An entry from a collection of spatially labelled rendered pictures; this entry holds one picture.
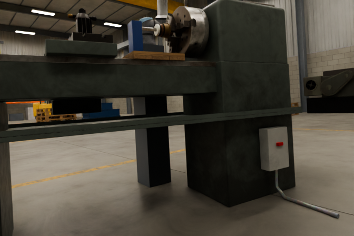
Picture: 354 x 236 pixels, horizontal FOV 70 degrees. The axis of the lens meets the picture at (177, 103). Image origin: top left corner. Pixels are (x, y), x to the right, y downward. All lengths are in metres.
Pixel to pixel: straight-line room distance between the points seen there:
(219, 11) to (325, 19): 10.66
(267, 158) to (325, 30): 10.61
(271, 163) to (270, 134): 0.18
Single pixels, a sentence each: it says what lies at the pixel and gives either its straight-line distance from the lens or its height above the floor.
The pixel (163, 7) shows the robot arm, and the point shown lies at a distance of 2.16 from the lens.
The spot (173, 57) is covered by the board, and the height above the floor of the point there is 0.88.
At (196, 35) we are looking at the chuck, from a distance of 1.56.
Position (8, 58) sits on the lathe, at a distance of 1.26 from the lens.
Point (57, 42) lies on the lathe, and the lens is 1.21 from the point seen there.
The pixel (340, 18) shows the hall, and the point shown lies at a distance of 12.00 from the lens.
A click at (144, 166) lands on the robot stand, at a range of 2.07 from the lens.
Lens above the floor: 0.63
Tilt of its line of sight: level
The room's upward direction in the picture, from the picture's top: 3 degrees counter-clockwise
